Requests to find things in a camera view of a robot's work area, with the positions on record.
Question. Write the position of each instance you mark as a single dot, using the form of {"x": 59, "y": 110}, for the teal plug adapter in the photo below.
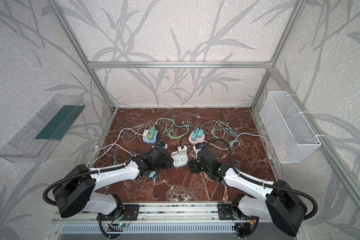
{"x": 153, "y": 175}

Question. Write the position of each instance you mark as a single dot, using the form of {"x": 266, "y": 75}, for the white wire mesh basket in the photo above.
{"x": 291, "y": 135}

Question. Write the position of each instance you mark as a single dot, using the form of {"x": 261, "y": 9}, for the pink power strip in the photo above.
{"x": 199, "y": 140}

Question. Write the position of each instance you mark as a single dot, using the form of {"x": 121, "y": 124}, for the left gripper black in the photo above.
{"x": 167, "y": 162}

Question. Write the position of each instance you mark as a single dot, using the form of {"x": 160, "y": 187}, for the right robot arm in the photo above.
{"x": 285, "y": 207}

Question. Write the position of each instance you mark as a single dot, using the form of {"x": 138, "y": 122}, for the white power strip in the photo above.
{"x": 179, "y": 160}

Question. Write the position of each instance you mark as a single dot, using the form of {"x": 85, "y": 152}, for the clear plastic wall bin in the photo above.
{"x": 36, "y": 141}

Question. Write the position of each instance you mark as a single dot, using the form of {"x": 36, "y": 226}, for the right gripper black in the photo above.
{"x": 193, "y": 165}

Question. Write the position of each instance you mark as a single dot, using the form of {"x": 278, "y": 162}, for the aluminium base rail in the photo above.
{"x": 175, "y": 212}

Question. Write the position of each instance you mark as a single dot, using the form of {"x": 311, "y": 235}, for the white charger adapter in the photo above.
{"x": 182, "y": 150}

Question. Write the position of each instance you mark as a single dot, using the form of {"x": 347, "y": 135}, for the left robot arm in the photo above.
{"x": 78, "y": 191}

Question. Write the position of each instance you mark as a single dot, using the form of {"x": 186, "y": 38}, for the blue power strip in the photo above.
{"x": 145, "y": 140}

